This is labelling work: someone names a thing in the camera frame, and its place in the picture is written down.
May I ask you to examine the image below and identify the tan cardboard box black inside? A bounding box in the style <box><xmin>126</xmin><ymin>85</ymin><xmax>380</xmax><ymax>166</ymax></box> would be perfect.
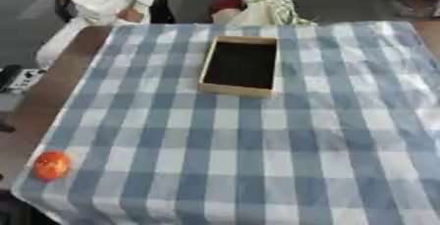
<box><xmin>197</xmin><ymin>35</ymin><xmax>282</xmax><ymax>98</ymax></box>

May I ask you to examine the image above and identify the green white checked cloth pile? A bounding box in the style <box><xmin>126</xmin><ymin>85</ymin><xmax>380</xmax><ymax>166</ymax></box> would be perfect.
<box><xmin>227</xmin><ymin>0</ymin><xmax>318</xmax><ymax>28</ymax></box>

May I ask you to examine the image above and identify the person's hand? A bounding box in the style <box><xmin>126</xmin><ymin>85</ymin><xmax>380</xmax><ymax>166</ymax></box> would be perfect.
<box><xmin>117</xmin><ymin>7</ymin><xmax>146</xmax><ymax>25</ymax></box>

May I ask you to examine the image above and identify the red orange toy fruit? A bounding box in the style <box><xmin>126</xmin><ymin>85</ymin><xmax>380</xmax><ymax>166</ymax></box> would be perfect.
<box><xmin>30</xmin><ymin>150</ymin><xmax>73</xmax><ymax>182</ymax></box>

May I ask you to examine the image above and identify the white black device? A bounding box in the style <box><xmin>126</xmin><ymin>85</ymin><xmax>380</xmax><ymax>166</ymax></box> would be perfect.
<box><xmin>0</xmin><ymin>64</ymin><xmax>48</xmax><ymax>94</ymax></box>

